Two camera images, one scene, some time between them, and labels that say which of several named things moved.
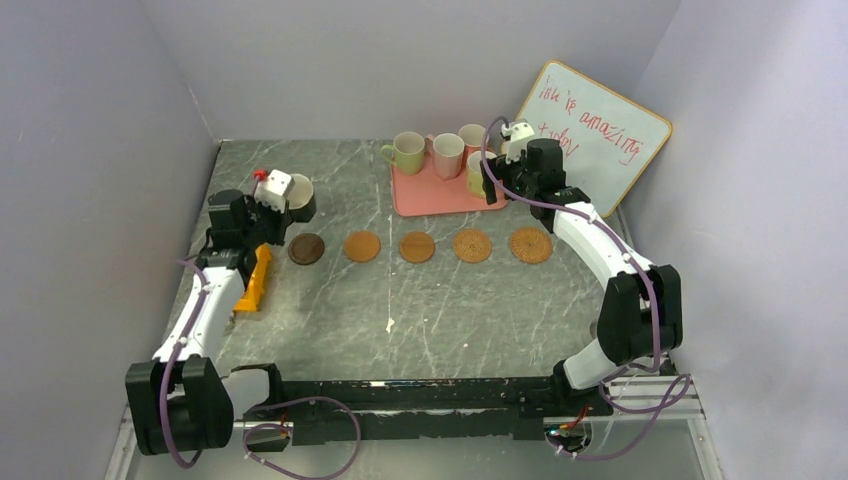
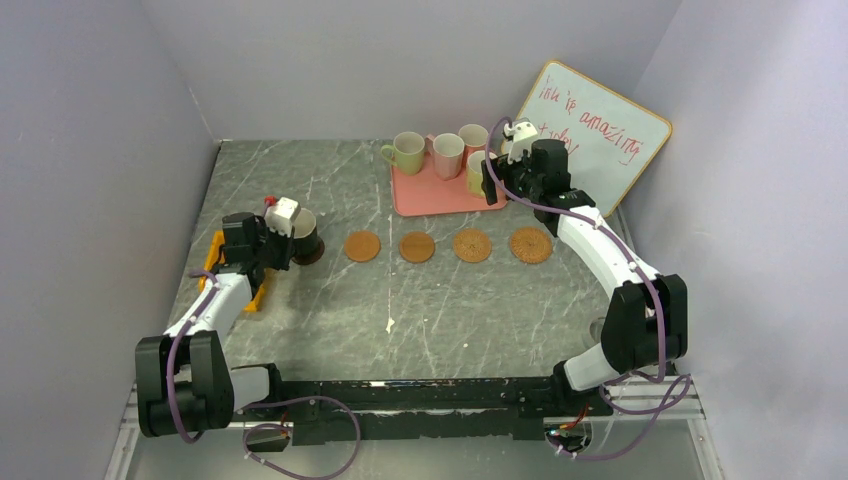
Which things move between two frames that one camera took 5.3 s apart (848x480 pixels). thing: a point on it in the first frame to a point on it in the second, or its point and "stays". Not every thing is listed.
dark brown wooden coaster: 306,248 stays
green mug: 474,174 stays
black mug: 301,199 to 306,241
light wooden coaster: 362,245 stays
